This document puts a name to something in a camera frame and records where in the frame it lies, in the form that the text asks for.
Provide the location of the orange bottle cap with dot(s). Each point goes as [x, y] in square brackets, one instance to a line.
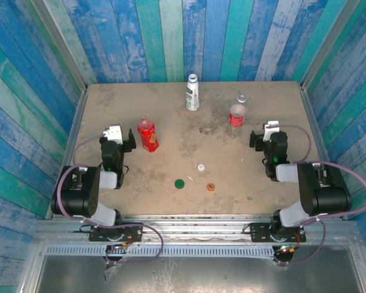
[210, 186]

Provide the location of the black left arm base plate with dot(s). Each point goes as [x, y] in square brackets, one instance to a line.
[131, 233]

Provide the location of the clear cola bottle red label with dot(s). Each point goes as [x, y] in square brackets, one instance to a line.
[238, 117]

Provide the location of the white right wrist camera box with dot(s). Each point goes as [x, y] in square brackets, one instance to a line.
[271, 129]

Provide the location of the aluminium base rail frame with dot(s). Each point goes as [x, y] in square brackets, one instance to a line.
[195, 227]

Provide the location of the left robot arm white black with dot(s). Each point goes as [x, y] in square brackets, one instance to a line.
[79, 195]

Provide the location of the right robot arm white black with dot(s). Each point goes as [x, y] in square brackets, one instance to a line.
[326, 195]

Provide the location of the white milk bottle green label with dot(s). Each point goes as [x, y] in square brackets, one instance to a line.
[192, 94]

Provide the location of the green bottle cap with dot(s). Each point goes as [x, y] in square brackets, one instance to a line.
[179, 183]

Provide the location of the small circuit board with LEDs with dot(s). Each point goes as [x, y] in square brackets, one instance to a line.
[122, 245]
[285, 249]

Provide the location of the white bottle cap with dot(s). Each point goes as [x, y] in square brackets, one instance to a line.
[201, 167]

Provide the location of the aluminium table side rail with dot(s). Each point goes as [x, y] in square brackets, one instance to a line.
[76, 128]
[311, 116]

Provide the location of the steel sheet panel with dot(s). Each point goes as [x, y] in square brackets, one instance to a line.
[201, 277]

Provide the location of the red label tea bottle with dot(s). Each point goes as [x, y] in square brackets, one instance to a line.
[149, 137]

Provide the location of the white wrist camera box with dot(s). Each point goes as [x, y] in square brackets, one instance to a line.
[271, 129]
[113, 133]

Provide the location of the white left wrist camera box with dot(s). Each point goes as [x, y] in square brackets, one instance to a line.
[113, 133]

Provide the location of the aluminium corner post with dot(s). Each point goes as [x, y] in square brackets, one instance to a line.
[64, 52]
[328, 45]

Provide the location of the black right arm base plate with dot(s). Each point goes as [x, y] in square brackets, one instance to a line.
[260, 233]

